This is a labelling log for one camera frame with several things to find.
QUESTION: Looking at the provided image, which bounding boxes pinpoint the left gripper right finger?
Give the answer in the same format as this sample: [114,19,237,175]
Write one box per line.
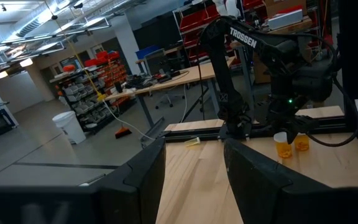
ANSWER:
[224,138,332,224]

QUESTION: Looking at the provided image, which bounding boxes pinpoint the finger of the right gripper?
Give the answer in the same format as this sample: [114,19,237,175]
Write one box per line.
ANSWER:
[286,126,300,145]

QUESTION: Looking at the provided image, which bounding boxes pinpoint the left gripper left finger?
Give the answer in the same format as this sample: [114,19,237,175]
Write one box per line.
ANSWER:
[87,137,167,224]

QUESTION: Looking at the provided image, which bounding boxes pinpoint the orange vial white cap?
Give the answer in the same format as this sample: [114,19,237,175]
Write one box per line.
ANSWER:
[293,133,310,152]
[273,131,293,159]

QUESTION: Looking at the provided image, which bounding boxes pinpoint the storage shelf red bins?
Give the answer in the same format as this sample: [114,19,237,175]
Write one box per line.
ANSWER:
[50,49,130,135]

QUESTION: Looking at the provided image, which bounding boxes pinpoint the orange broom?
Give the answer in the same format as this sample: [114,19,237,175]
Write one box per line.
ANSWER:
[114,126,133,139]

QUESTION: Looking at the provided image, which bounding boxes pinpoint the yellow vial white cap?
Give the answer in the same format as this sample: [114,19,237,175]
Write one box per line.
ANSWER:
[184,136,201,147]

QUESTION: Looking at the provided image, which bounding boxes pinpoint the white trash bin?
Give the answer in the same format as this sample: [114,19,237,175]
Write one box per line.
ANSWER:
[52,111,87,145]

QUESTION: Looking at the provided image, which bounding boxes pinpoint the long wooden work table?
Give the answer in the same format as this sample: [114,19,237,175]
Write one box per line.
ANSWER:
[104,55,239,128]

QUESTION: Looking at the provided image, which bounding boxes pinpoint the office chair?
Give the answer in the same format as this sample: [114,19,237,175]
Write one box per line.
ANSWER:
[154,90,186,110]

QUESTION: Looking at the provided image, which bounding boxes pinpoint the white box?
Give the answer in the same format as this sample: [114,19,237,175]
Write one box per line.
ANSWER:
[267,8,304,30]

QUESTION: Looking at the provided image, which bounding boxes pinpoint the tall red bin rack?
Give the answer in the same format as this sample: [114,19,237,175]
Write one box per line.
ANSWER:
[172,0,239,63]

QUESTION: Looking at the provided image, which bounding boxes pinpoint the blue storage bin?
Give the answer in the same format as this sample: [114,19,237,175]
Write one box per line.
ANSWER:
[135,44,163,60]

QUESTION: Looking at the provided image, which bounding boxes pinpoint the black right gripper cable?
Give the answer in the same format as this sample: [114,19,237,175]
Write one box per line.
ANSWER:
[303,30,358,147]

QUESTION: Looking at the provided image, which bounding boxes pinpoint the yellow hanging power cord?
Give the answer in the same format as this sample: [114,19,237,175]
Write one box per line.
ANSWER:
[44,0,157,141]

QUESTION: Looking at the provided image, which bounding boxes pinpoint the black gantry post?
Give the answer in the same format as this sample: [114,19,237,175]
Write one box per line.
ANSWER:
[337,0,358,131]

